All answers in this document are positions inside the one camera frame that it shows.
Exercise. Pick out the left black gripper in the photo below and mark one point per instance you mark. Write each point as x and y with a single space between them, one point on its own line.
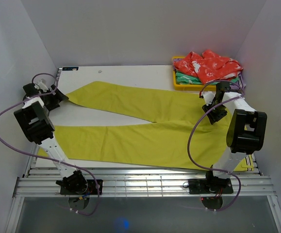
59 96

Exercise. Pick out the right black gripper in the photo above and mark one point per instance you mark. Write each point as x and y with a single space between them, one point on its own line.
213 118

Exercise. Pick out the yellow-green trousers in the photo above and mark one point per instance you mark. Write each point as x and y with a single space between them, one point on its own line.
176 133

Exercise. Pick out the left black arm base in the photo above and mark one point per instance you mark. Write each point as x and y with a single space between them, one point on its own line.
91 188

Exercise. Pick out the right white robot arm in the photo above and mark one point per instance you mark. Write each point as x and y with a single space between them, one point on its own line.
245 134

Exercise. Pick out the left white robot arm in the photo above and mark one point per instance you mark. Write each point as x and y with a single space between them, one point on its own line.
37 127

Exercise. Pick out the blue label sticker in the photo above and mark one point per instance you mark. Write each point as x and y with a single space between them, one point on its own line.
70 68

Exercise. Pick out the purple striped garment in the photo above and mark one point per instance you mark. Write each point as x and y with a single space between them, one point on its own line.
235 82

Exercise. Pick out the yellow plastic tray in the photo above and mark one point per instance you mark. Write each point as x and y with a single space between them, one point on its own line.
187 87

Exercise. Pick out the red white patterned garment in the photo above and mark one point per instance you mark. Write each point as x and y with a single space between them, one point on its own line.
208 67

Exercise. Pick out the green folded garment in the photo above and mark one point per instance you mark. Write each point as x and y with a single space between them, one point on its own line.
186 79

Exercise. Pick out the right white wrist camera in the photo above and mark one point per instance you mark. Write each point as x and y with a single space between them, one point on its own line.
208 97

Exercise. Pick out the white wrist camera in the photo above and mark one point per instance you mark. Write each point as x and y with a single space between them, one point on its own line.
41 85
208 97

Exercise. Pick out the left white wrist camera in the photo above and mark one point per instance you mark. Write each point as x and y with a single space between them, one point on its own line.
41 85

